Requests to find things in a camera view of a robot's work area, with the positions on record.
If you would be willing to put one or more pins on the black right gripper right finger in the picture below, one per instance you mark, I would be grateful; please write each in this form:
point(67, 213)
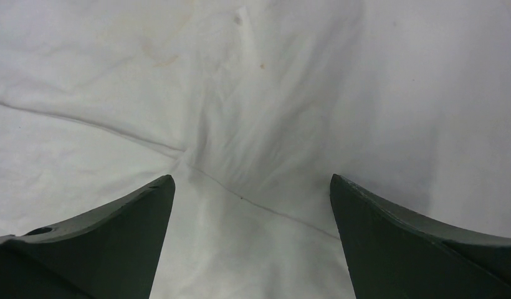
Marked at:
point(394, 252)

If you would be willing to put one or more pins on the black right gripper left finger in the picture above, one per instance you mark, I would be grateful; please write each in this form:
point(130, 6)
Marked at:
point(109, 252)

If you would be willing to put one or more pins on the white t shirt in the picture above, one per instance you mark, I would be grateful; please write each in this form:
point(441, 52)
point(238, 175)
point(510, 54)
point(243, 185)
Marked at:
point(252, 107)

